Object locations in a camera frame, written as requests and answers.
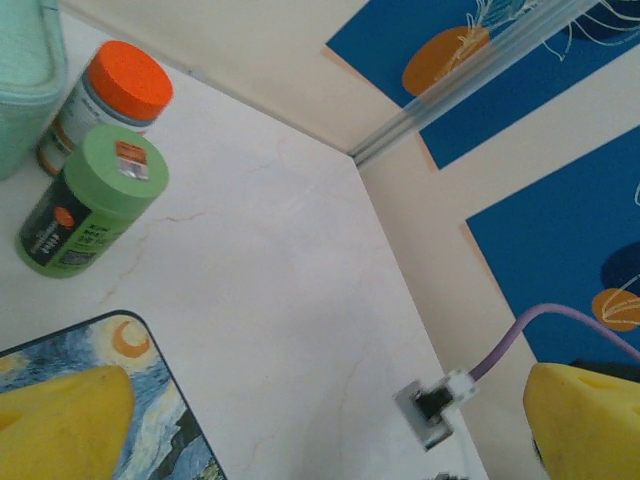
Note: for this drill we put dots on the orange lid white bottle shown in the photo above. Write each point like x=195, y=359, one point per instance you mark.
x=130, y=80

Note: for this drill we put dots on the metal socket plate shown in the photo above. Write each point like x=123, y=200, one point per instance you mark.
x=430, y=432

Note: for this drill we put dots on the mint green zip case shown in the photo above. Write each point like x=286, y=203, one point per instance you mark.
x=22, y=75

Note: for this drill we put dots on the clear plastic strip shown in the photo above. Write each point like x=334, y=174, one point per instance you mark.
x=450, y=90

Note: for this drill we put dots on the green tea canister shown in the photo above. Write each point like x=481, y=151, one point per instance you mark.
x=100, y=200

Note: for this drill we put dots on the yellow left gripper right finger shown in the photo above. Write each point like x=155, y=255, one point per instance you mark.
x=585, y=435

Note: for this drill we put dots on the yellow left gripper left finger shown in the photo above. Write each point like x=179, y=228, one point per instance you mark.
x=60, y=430

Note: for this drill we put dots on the blue poster with orange oval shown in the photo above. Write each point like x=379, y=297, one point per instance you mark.
x=560, y=250
x=500, y=110

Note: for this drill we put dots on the white and black plug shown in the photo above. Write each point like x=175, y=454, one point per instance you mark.
x=445, y=392

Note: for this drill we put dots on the starry night print box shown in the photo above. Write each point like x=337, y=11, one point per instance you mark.
x=165, y=430

